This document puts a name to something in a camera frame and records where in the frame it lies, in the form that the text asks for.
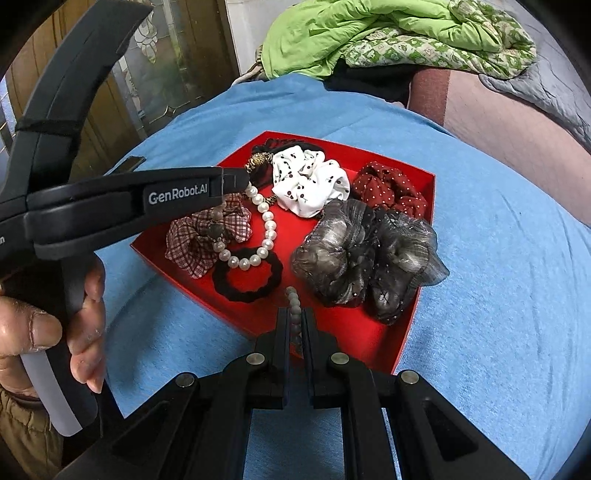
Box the black hair tie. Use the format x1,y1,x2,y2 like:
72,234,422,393
211,247,285,304

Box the grey sheer scrunchie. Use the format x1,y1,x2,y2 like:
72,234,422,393
290,199,450,325

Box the plaid red scrunchie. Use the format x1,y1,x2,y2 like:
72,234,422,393
165,193,252,279

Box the grey quilted pillow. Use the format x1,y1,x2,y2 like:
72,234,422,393
479,0,590,150

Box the white pearl bracelet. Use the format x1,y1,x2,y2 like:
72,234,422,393
209,181,279,271

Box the dark red dotted scrunchie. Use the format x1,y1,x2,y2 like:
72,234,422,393
352,161,428,219

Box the red jewelry tray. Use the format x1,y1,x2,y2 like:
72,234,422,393
132,132,447,374

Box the person's left hand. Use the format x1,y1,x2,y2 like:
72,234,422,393
1,256,106,402

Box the black phone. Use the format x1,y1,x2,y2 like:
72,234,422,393
109,156,146,175

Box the green quilt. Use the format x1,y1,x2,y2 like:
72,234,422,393
260,0,537,80

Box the pink bolster pillow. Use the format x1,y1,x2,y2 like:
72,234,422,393
407,68,591,225

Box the blue bed sheet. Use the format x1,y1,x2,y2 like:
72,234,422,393
97,74,590,479

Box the white dotted scrunchie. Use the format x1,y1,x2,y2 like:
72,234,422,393
271,145,351,218

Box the wooden glass door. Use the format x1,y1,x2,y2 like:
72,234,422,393
1,0,238,180

